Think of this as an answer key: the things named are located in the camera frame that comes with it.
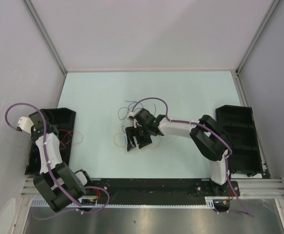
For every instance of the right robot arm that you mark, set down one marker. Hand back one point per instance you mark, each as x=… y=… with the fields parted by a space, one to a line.
x=210 y=138

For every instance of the aluminium frame rail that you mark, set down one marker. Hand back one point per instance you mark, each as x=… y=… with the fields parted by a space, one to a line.
x=29 y=6

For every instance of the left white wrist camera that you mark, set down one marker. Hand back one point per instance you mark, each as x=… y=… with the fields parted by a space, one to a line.
x=25 y=124

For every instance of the left black sorting bin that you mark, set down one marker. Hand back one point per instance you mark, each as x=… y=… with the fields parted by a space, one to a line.
x=65 y=123

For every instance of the black sorting bin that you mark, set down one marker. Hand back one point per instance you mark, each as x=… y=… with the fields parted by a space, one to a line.
x=239 y=123
x=65 y=123

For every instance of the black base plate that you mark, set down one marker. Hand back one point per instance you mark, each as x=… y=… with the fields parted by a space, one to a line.
x=163 y=192

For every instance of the white slotted cable duct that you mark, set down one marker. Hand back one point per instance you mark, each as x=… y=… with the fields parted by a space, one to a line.
x=208 y=204

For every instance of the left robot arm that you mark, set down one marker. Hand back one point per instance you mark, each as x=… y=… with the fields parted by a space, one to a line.
x=56 y=183

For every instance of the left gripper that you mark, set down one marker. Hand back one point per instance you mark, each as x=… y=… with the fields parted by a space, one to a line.
x=32 y=131

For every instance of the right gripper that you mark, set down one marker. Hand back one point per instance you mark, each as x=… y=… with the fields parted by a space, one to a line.
x=131 y=131

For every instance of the right black sorting bin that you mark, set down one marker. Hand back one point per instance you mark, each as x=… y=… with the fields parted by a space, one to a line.
x=239 y=123

